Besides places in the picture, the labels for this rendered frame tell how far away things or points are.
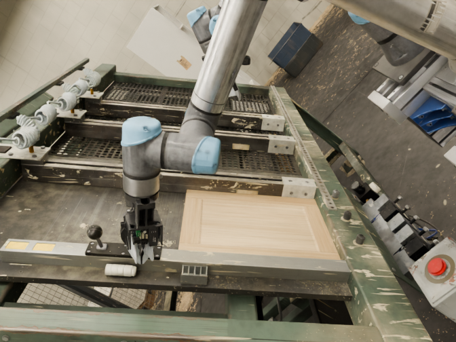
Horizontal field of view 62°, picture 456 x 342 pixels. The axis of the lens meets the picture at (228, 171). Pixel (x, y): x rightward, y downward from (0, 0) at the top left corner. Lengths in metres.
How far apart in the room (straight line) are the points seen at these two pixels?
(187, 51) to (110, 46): 1.92
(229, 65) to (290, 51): 4.70
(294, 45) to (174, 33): 1.61
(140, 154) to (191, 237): 0.50
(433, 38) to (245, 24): 0.31
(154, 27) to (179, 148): 4.32
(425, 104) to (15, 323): 1.26
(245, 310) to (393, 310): 0.37
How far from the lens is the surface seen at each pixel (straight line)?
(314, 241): 1.26
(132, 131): 0.73
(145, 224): 0.81
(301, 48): 5.47
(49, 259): 1.14
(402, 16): 0.63
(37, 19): 6.90
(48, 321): 0.95
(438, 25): 0.65
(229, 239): 1.19
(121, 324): 0.91
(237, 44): 0.75
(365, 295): 1.08
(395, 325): 1.04
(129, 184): 0.78
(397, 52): 1.33
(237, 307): 1.07
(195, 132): 0.76
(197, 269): 1.07
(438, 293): 0.93
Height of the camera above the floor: 1.64
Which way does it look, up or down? 18 degrees down
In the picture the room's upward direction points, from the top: 56 degrees counter-clockwise
